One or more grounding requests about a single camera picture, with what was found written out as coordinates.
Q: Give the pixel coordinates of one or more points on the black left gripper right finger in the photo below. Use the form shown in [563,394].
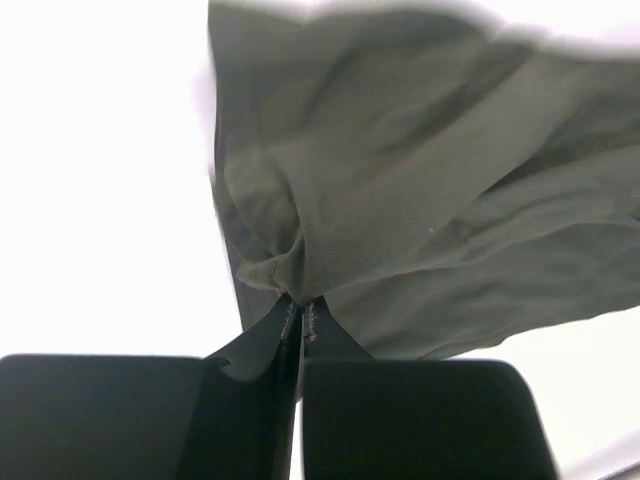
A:
[413,419]

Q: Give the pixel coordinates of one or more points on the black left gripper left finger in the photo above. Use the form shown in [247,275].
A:
[225,416]

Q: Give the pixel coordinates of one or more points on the dark olive green shorts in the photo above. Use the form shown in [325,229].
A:
[442,185]

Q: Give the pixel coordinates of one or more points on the aluminium table edge rail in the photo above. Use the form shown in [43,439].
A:
[604,468]

